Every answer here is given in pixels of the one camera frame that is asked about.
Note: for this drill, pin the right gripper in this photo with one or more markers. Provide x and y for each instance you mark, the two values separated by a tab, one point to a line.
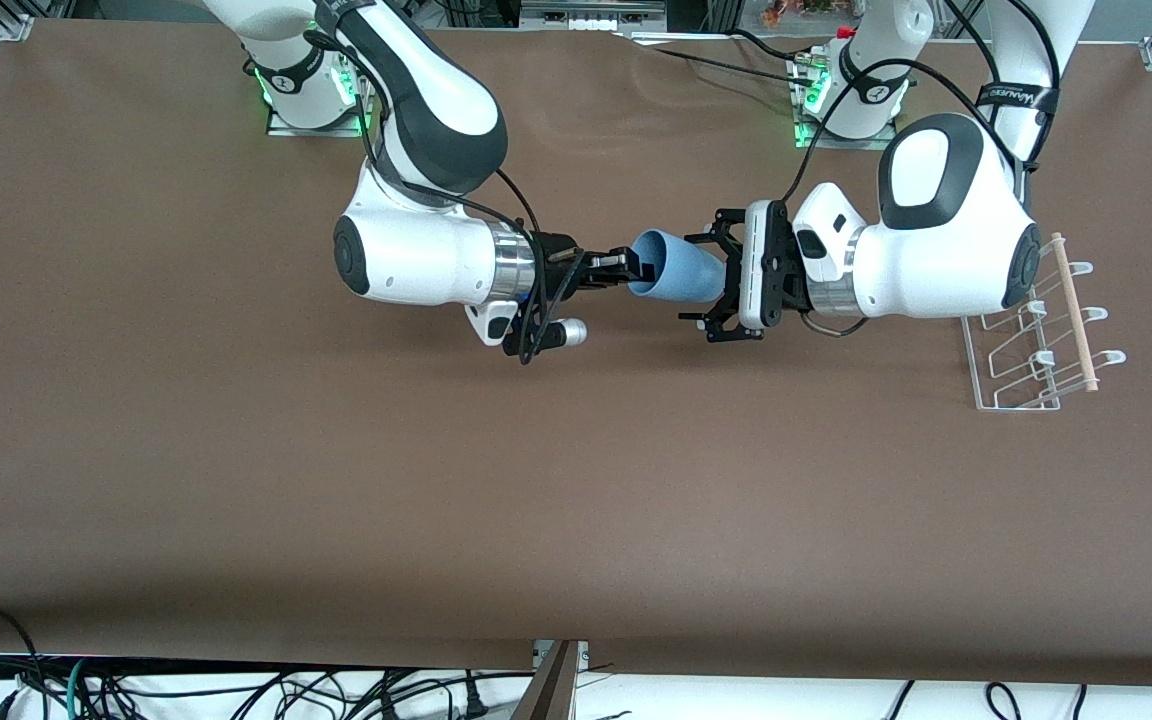
558	262

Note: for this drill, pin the blue plastic cup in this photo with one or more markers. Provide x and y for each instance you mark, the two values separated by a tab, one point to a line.
681	268

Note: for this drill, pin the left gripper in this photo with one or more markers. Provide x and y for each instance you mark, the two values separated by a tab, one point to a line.
733	268

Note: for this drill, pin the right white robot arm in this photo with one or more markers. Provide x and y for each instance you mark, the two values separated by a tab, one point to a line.
416	260

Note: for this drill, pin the orange background object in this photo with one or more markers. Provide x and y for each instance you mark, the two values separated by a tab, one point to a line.
796	10

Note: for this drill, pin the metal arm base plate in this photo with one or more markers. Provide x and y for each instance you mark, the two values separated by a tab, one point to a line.
296	128
856	145

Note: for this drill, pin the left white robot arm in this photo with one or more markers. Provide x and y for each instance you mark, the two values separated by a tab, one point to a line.
936	250

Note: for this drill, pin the aluminium table leg profile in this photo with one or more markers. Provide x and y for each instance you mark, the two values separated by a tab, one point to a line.
551	690

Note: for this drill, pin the white power strip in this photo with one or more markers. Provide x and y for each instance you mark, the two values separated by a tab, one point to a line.
591	18

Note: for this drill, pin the black power plug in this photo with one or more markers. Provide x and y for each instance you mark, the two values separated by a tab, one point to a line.
476	705

